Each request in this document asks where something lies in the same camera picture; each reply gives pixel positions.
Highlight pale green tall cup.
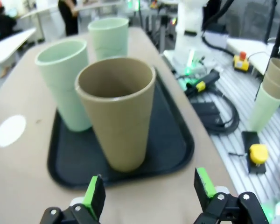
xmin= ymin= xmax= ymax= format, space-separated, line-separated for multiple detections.
xmin=35 ymin=39 xmax=93 ymax=132
xmin=87 ymin=17 xmax=129 ymax=63

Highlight brown tall cup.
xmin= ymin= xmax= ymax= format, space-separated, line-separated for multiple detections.
xmin=74 ymin=58 xmax=157 ymax=173

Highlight yellow emergency stop box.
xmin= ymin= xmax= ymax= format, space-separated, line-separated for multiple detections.
xmin=233 ymin=52 xmax=251 ymax=72

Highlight black handheld device yellow label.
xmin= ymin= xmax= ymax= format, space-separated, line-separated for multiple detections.
xmin=185 ymin=69 xmax=221 ymax=96

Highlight seated person with red cap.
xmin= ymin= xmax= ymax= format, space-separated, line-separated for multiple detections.
xmin=0 ymin=0 xmax=17 ymax=42

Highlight white equipment box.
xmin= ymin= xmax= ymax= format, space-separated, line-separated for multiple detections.
xmin=204 ymin=25 xmax=229 ymax=47

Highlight yellow emergency stop button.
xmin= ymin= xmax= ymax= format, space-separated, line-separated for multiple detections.
xmin=241 ymin=131 xmax=267 ymax=175

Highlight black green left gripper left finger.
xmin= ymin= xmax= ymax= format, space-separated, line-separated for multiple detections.
xmin=39 ymin=174 xmax=107 ymax=224

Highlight white desk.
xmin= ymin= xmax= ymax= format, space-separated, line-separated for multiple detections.
xmin=0 ymin=28 xmax=37 ymax=70
xmin=21 ymin=4 xmax=89 ymax=21

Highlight black power supply box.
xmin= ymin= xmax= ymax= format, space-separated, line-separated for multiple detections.
xmin=191 ymin=101 xmax=222 ymax=128

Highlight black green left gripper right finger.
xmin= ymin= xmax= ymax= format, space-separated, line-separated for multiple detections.
xmin=193 ymin=167 xmax=270 ymax=224

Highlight person in black dress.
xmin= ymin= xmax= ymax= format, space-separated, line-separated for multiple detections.
xmin=58 ymin=0 xmax=80 ymax=37

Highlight brown stacked cup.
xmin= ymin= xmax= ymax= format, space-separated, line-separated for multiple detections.
xmin=268 ymin=57 xmax=280 ymax=83
xmin=262 ymin=72 xmax=280 ymax=98

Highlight white scalloped paper coaster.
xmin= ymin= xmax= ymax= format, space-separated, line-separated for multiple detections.
xmin=0 ymin=115 xmax=27 ymax=147

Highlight yellow round pedal button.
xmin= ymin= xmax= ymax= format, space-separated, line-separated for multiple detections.
xmin=248 ymin=144 xmax=269 ymax=165

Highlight black plastic serving tray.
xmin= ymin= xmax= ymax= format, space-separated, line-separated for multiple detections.
xmin=47 ymin=66 xmax=195 ymax=190

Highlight pale green stacked cup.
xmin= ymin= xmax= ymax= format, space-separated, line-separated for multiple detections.
xmin=246 ymin=84 xmax=280 ymax=133

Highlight aluminium profile bench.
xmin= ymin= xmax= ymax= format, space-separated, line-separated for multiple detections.
xmin=163 ymin=30 xmax=280 ymax=224

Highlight black coiled cables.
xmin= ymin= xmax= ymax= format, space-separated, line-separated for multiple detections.
xmin=200 ymin=90 xmax=240 ymax=136

